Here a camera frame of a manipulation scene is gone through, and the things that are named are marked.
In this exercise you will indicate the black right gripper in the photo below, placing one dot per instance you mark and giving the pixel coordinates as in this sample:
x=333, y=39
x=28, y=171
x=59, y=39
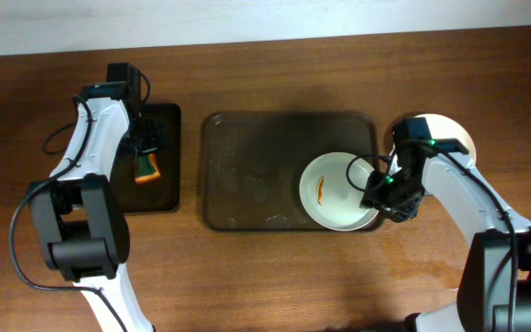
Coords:
x=389, y=206

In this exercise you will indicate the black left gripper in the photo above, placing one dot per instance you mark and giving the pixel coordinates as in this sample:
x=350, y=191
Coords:
x=145, y=144

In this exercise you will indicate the green and orange sponge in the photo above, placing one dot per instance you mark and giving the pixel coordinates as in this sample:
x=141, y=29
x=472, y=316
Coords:
x=146, y=168

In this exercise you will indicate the pale green plate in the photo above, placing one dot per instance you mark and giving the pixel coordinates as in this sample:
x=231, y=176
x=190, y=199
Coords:
x=328, y=197

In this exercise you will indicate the cream white plate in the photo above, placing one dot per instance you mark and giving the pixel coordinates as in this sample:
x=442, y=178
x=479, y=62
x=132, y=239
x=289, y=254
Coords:
x=443, y=127

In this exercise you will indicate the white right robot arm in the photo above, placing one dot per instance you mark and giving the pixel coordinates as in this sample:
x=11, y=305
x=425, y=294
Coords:
x=495, y=290

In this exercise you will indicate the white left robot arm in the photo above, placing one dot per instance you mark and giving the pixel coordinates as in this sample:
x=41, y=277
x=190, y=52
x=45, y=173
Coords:
x=81, y=228

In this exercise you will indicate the small black tray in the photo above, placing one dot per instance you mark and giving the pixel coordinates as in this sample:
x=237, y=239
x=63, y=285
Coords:
x=161, y=194

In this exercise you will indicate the large brown serving tray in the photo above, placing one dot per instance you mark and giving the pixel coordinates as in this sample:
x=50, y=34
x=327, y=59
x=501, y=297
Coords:
x=253, y=161

